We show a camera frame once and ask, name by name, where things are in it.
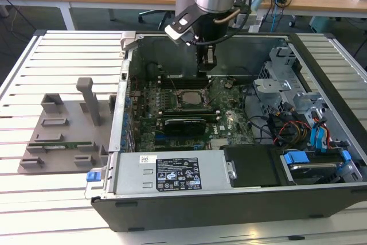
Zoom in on metal socket cover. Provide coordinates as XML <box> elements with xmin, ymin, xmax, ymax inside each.
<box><xmin>202</xmin><ymin>79</ymin><xmax>223</xmax><ymax>105</ymax></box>

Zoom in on black and silver PC case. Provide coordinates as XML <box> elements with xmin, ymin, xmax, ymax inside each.
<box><xmin>85</xmin><ymin>31</ymin><xmax>367</xmax><ymax>233</ymax></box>

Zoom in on silver chipset heatsink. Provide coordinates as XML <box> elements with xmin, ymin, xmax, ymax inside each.
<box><xmin>212</xmin><ymin>138</ymin><xmax>230</xmax><ymax>150</ymax></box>

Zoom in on black plastic shroud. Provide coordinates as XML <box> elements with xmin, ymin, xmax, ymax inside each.
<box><xmin>223</xmin><ymin>145</ymin><xmax>283</xmax><ymax>188</ymax></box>

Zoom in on black graphics card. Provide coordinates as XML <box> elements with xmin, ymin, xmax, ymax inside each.
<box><xmin>161</xmin><ymin>115</ymin><xmax>208</xmax><ymax>137</ymax></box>

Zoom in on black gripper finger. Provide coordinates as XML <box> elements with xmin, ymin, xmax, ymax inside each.
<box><xmin>196</xmin><ymin>42</ymin><xmax>218</xmax><ymax>73</ymax></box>

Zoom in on green motherboard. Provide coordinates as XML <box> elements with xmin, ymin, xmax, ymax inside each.
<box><xmin>127</xmin><ymin>75</ymin><xmax>256</xmax><ymax>153</ymax></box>

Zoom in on blue data wire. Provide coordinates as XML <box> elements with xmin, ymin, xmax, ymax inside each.
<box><xmin>310</xmin><ymin>119</ymin><xmax>330</xmax><ymax>154</ymax></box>

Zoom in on grey case latch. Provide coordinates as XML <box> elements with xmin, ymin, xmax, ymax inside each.
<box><xmin>119</xmin><ymin>32</ymin><xmax>144</xmax><ymax>56</ymax></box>

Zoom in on hard disk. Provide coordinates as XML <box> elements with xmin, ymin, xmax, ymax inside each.
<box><xmin>289</xmin><ymin>162</ymin><xmax>345</xmax><ymax>185</ymax></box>

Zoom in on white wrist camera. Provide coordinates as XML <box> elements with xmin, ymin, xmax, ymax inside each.
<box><xmin>164</xmin><ymin>12</ymin><xmax>198</xmax><ymax>45</ymax></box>

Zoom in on black camera cable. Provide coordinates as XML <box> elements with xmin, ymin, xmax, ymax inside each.
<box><xmin>213</xmin><ymin>8</ymin><xmax>242</xmax><ymax>25</ymax></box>

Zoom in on silver drive cage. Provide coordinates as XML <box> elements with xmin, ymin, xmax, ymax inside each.
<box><xmin>252</xmin><ymin>44</ymin><xmax>329</xmax><ymax>122</ymax></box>

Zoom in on silver power supply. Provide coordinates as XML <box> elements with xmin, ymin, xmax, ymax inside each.
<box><xmin>104</xmin><ymin>150</ymin><xmax>230</xmax><ymax>197</ymax></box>

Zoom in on grey parts rack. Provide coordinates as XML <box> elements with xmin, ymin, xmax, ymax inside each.
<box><xmin>17</xmin><ymin>77</ymin><xmax>118</xmax><ymax>176</ymax></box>

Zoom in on black RAM slot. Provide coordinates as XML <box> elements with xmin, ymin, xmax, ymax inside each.
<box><xmin>158</xmin><ymin>107</ymin><xmax>216</xmax><ymax>112</ymax></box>
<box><xmin>159</xmin><ymin>115</ymin><xmax>222</xmax><ymax>122</ymax></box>
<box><xmin>159</xmin><ymin>112</ymin><xmax>221</xmax><ymax>118</ymax></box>
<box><xmin>157</xmin><ymin>74</ymin><xmax>212</xmax><ymax>79</ymax></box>
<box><xmin>158</xmin><ymin>83</ymin><xmax>213</xmax><ymax>88</ymax></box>
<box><xmin>157</xmin><ymin>77</ymin><xmax>212</xmax><ymax>82</ymax></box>
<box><xmin>157</xmin><ymin>80</ymin><xmax>213</xmax><ymax>85</ymax></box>
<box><xmin>158</xmin><ymin>110</ymin><xmax>220</xmax><ymax>115</ymax></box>

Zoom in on black round case part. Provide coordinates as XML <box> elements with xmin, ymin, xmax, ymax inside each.
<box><xmin>145</xmin><ymin>61</ymin><xmax>163</xmax><ymax>80</ymax></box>

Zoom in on CPU socket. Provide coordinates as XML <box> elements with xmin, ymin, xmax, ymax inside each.
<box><xmin>174</xmin><ymin>88</ymin><xmax>212</xmax><ymax>110</ymax></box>

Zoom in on green RAM stick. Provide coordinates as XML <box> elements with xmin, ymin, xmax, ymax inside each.
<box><xmin>28</xmin><ymin>141</ymin><xmax>94</xmax><ymax>149</ymax></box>

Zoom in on yellow black power wire bundle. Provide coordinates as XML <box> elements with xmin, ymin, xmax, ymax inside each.
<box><xmin>271</xmin><ymin>114</ymin><xmax>313</xmax><ymax>146</ymax></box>

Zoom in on blue disk carrier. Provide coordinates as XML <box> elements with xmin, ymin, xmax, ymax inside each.
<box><xmin>282</xmin><ymin>149</ymin><xmax>352</xmax><ymax>171</ymax></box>

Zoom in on pale teal box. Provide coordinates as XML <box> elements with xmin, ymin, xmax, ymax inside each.
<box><xmin>309</xmin><ymin>15</ymin><xmax>342</xmax><ymax>34</ymax></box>

